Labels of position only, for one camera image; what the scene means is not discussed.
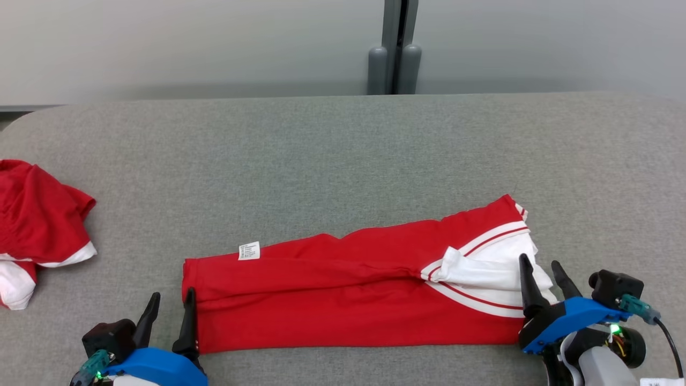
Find red shorts with white lining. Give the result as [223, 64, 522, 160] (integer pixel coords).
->
[0, 159, 98, 310]

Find dark grey wall skirting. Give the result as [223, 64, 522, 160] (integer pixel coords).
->
[0, 104, 66, 114]

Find grey vertical partition frame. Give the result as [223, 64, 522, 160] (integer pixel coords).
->
[381, 0, 420, 95]

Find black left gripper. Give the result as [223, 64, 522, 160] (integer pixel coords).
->
[132, 287, 207, 375]

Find right black cable teal plug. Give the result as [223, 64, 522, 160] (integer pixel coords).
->
[618, 294, 685, 379]

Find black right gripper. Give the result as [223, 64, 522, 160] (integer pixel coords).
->
[519, 254, 647, 386]

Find grey fabric sofa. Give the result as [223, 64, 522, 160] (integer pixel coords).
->
[0, 92, 686, 386]

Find left black cable teal plug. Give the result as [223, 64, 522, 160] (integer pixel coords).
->
[69, 350, 111, 386]

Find black cable teal plug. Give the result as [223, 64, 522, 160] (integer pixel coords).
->
[618, 294, 685, 379]
[69, 350, 111, 386]

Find red and white jersey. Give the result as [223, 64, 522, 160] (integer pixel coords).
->
[182, 194, 559, 354]

